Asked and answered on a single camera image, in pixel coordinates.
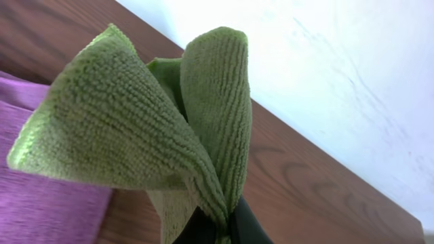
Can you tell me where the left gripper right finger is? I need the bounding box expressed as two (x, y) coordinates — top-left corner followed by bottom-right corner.
(229, 196), (273, 244)

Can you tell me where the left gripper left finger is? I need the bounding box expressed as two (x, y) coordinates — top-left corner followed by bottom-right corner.
(173, 207), (216, 244)

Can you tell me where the light green cloth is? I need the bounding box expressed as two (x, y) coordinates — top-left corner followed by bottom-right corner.
(7, 25), (252, 243)

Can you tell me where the purple folded cloth top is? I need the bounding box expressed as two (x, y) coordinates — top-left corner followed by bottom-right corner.
(1, 73), (112, 244)

